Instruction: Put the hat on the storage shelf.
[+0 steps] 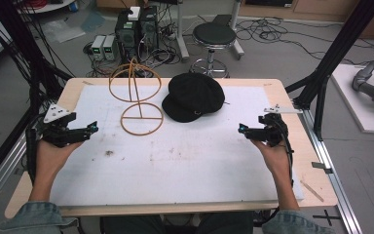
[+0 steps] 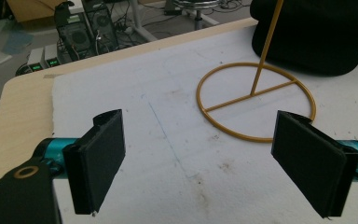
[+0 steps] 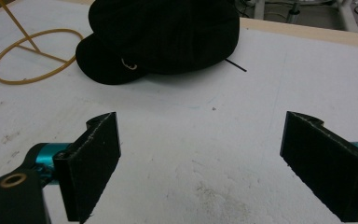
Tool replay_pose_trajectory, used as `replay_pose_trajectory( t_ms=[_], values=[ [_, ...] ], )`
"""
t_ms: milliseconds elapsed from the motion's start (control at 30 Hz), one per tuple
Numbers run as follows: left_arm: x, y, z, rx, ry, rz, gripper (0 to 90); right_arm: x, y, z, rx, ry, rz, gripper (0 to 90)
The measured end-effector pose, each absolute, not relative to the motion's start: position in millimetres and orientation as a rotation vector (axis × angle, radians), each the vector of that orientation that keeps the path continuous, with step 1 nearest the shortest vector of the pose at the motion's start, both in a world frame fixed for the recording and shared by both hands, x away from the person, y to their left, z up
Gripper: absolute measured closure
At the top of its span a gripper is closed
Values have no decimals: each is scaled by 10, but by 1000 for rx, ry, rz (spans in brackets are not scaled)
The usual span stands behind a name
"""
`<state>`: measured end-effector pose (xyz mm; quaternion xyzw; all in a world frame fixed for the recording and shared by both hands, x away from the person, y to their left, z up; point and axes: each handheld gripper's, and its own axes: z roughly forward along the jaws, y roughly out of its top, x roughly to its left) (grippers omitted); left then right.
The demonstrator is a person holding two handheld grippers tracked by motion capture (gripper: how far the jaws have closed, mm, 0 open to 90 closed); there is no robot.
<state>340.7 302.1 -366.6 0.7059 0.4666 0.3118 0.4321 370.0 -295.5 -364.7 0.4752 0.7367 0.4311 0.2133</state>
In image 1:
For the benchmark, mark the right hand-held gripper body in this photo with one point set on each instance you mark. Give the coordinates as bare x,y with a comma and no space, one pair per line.
269,131

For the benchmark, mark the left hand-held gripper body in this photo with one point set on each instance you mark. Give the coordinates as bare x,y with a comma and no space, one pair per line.
60,131

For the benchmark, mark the wooden hoop hat stand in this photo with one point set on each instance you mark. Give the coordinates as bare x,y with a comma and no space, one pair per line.
136,94

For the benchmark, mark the black cap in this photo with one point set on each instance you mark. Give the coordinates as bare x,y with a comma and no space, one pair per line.
193,97

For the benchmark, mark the person's left hand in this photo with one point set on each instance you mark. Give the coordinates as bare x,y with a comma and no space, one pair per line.
53,156

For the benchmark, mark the person's right hand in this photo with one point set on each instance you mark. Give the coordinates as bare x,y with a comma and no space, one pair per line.
274,159

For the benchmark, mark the thin wooden stick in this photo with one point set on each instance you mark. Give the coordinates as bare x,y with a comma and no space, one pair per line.
311,191

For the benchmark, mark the white table mat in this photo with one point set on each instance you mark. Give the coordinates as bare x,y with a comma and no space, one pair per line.
175,169

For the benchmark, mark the grey bench power supply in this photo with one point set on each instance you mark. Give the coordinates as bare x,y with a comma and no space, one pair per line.
110,47
98,47

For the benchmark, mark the white board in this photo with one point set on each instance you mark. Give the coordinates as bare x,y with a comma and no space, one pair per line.
354,107

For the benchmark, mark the black computer tower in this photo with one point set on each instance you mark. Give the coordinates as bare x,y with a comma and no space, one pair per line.
126,35
148,27

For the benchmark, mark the black round stool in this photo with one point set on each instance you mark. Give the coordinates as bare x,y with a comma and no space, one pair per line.
213,35

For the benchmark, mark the clear plastic sheet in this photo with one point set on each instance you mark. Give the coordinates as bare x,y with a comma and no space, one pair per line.
61,31

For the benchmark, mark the white stand legs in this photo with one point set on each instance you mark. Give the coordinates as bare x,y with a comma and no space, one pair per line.
183,32

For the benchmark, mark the person's dark trousers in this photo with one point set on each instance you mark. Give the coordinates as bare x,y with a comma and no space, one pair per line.
175,224

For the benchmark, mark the white box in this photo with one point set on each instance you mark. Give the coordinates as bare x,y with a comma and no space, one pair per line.
134,13

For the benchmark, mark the grey metal bracket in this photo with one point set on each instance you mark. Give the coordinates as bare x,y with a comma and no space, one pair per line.
321,166

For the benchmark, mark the aluminium rail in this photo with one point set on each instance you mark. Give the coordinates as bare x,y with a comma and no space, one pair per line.
0,182
329,169

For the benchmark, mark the black metal frame strut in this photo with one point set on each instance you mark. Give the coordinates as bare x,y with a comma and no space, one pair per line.
334,52

